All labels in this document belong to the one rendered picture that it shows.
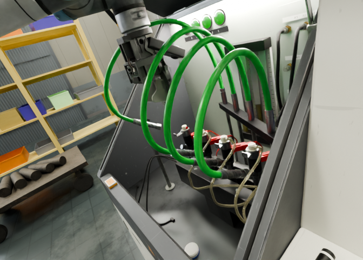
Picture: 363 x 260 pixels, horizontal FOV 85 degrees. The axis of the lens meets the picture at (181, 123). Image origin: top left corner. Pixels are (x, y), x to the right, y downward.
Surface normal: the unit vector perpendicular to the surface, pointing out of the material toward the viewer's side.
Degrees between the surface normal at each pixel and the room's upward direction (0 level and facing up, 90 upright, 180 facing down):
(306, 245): 0
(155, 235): 0
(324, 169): 76
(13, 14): 135
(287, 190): 90
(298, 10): 90
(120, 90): 90
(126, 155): 90
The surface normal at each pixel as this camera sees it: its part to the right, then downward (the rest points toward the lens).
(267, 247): 0.61, 0.16
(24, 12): 0.51, 0.80
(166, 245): -0.28, -0.87
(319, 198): -0.79, 0.23
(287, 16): -0.74, 0.45
